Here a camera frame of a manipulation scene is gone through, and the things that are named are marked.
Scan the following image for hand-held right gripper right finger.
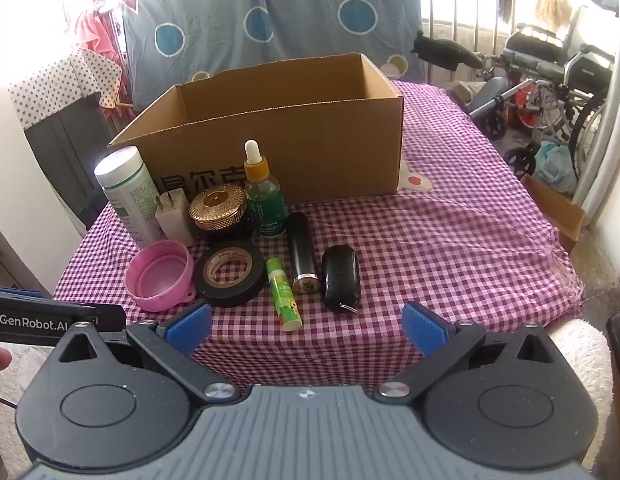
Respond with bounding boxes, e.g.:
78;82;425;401
377;301;565;406

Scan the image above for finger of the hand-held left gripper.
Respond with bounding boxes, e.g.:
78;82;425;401
85;304;127;333

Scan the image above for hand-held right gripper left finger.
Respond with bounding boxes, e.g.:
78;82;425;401
51;301;243;406

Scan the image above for black tape roll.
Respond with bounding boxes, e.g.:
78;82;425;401
192;241;267;308

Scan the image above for pink plastic cup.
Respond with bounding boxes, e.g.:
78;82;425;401
125;240;197;312

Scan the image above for green lip balm tube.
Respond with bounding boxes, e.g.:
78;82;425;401
266;257;303;332

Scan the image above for black car key fob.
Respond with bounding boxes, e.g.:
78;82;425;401
321;245;361;315

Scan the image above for gold lid cosmetic jar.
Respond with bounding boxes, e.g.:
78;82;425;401
189;183;253;241

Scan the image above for black cylindrical tube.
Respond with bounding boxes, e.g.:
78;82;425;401
289;211;321;295

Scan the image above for green dropper bottle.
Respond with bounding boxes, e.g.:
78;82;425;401
242;140;287;238

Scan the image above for brown cardboard box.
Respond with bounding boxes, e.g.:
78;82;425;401
107;52;405;206

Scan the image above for pink checkered tablecloth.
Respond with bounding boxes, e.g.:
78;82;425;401
52;80;588;396

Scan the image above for white charger plug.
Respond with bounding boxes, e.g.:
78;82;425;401
155;189;197;248

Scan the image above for white bottle with green label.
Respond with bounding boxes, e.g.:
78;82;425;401
94;146;163;251

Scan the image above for white fluffy cushion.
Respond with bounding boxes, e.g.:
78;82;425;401
544;317;615;461

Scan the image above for dark cabinet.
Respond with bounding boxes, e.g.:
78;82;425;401
25;92;121;231

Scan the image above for open cardboard carton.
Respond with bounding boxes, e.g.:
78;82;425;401
520;175;588;256

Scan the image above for green plastic bag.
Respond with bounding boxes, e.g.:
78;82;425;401
532;140;578;196

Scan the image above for white star-dotted cloth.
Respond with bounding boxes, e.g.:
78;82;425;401
7;47;123;131

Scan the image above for pink hanging clothes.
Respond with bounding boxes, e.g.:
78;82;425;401
75;2;123;111

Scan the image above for wheelchair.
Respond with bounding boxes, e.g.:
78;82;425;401
470;22;620;181

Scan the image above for metal railing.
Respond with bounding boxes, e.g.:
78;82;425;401
420;0;520;86

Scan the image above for blue printed bedsheet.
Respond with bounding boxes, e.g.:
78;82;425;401
121;0;425;116

